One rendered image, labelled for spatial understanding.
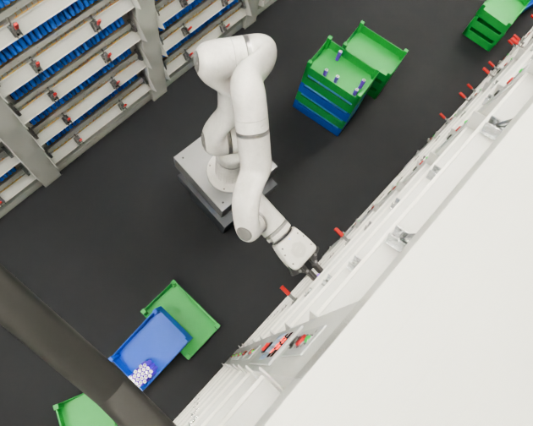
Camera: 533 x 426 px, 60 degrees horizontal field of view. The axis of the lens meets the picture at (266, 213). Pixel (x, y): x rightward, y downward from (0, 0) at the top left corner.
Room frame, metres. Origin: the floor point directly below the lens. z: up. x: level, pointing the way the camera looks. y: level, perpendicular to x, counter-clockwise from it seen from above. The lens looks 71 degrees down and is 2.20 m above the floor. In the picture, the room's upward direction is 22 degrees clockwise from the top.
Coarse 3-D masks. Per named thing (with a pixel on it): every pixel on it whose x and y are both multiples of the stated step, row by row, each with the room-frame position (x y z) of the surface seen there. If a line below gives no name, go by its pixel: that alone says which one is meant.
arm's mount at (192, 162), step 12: (192, 144) 0.80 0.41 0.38; (180, 156) 0.73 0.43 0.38; (192, 156) 0.75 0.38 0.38; (204, 156) 0.77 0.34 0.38; (180, 168) 0.69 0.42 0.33; (192, 168) 0.70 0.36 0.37; (204, 168) 0.72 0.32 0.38; (276, 168) 0.85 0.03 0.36; (192, 180) 0.66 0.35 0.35; (204, 180) 0.67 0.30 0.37; (204, 192) 0.62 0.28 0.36; (216, 192) 0.64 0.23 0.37; (216, 204) 0.59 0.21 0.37; (228, 204) 0.61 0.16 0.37
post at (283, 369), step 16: (352, 304) 0.10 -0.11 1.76; (320, 320) 0.09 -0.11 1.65; (336, 320) 0.08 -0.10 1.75; (320, 336) 0.06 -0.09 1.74; (256, 352) 0.05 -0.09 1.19; (304, 352) 0.04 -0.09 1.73; (320, 352) 0.04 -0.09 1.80; (256, 368) 0.02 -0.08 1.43; (272, 368) 0.02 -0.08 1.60; (288, 368) 0.02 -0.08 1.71; (304, 368) 0.03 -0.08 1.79; (288, 384) 0.01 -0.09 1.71
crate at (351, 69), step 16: (320, 48) 1.52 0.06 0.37; (336, 48) 1.58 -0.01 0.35; (320, 64) 1.48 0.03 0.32; (336, 64) 1.51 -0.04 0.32; (352, 64) 1.55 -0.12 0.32; (368, 64) 1.54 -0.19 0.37; (320, 80) 1.38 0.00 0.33; (352, 80) 1.46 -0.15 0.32; (368, 80) 1.50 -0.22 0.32; (352, 96) 1.34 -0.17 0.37
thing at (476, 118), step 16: (464, 128) 0.65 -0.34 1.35; (448, 160) 0.56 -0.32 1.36; (432, 176) 0.50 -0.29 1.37; (416, 192) 0.46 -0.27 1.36; (400, 208) 0.41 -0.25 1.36; (384, 224) 0.37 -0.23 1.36; (368, 240) 0.32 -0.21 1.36; (352, 256) 0.28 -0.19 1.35; (336, 288) 0.21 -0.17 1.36; (320, 304) 0.17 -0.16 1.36; (304, 320) 0.13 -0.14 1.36
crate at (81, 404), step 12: (84, 396) -0.32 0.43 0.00; (60, 408) -0.39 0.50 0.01; (72, 408) -0.37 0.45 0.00; (84, 408) -0.36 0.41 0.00; (96, 408) -0.34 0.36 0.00; (60, 420) -0.42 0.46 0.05; (72, 420) -0.42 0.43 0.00; (84, 420) -0.40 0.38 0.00; (96, 420) -0.38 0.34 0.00; (108, 420) -0.36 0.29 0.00
